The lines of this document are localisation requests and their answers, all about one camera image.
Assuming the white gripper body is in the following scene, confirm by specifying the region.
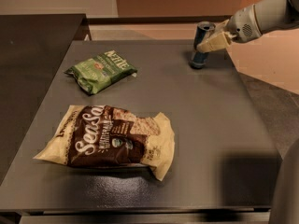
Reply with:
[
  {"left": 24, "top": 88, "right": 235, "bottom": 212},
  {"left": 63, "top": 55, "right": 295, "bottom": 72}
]
[{"left": 226, "top": 5, "right": 262, "bottom": 43}]

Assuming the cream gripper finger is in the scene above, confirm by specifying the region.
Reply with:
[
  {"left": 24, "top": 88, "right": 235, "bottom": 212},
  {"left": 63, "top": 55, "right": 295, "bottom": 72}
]
[
  {"left": 196, "top": 35, "right": 232, "bottom": 53},
  {"left": 208, "top": 20, "right": 230, "bottom": 37}
]

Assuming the blue silver redbull can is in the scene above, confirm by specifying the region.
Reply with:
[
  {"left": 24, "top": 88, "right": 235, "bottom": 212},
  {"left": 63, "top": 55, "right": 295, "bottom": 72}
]
[{"left": 190, "top": 21, "right": 215, "bottom": 69}]

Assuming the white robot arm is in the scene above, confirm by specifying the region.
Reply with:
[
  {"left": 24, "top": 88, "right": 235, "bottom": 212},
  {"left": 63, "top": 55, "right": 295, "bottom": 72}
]
[{"left": 194, "top": 0, "right": 299, "bottom": 53}]

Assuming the green jalapeno chip bag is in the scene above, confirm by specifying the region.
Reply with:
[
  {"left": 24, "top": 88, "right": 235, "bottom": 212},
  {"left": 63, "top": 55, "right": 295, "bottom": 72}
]
[{"left": 65, "top": 50, "right": 137, "bottom": 95}]

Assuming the brown sea salt chip bag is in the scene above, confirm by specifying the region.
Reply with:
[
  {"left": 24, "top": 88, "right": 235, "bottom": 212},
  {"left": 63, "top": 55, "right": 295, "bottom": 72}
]
[{"left": 35, "top": 105, "right": 175, "bottom": 180}]

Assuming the dark side counter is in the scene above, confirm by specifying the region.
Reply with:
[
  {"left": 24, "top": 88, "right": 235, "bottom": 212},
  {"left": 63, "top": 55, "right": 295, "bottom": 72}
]
[{"left": 0, "top": 14, "right": 90, "bottom": 183}]

